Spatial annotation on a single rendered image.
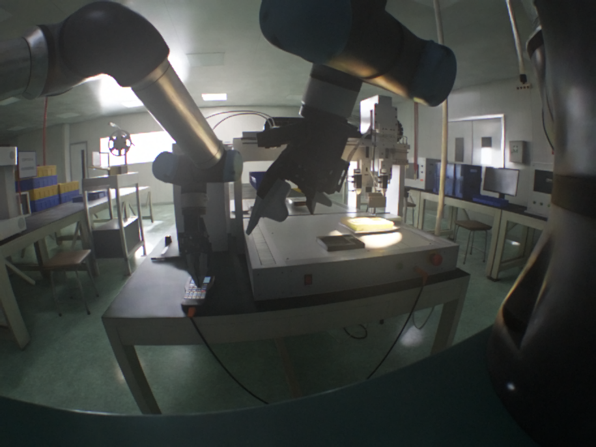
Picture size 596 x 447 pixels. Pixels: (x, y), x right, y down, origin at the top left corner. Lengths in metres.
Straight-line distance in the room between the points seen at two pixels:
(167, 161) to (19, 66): 0.41
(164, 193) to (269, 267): 7.74
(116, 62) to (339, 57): 0.29
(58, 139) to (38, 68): 9.22
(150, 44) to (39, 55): 0.17
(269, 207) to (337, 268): 0.41
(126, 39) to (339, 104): 0.30
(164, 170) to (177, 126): 0.19
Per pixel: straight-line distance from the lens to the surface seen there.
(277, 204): 0.41
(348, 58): 0.23
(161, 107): 0.47
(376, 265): 0.83
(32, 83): 0.46
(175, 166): 0.66
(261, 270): 0.72
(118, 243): 3.19
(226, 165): 0.60
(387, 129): 1.16
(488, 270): 3.23
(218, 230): 1.18
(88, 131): 9.38
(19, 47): 0.45
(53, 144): 9.75
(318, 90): 0.37
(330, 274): 0.77
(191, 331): 0.76
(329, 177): 0.41
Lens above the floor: 1.13
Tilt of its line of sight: 13 degrees down
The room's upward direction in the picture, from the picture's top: straight up
